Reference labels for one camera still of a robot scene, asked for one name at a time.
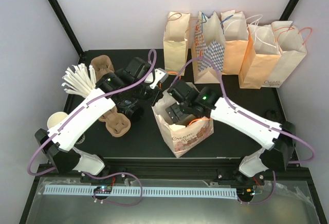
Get Cream Bear paper bag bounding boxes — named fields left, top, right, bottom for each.
left=152, top=89, right=214, bottom=158

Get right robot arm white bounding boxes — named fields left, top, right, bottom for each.
left=167, top=80, right=296, bottom=184

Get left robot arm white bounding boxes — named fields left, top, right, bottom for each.
left=34, top=55, right=168, bottom=182

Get back pulp cup carrier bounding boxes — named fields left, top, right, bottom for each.
left=91, top=55, right=115, bottom=81

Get plain beige paper bag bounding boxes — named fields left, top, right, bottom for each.
left=163, top=12, right=191, bottom=73

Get white wrapped straws bundle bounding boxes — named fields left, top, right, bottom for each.
left=62, top=63, right=96, bottom=98

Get blue checkered paper bag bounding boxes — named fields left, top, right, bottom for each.
left=191, top=11, right=225, bottom=84

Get orange bag behind right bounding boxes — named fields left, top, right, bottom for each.
left=239, top=14, right=281, bottom=89

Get right Cream Bear bag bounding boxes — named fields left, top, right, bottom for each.
left=263, top=21, right=313, bottom=88

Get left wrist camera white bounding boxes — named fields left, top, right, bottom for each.
left=144, top=68, right=169, bottom=89

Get pale blue cable duct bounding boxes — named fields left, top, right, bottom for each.
left=43, top=185, right=237, bottom=200

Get orange bag white handles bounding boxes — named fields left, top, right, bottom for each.
left=221, top=10, right=249, bottom=75

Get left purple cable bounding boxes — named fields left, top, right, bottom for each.
left=27, top=48, right=158, bottom=206

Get purple cable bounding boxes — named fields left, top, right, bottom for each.
left=171, top=56, right=316, bottom=206
left=27, top=48, right=158, bottom=206

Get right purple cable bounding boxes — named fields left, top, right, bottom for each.
left=171, top=56, right=316, bottom=206

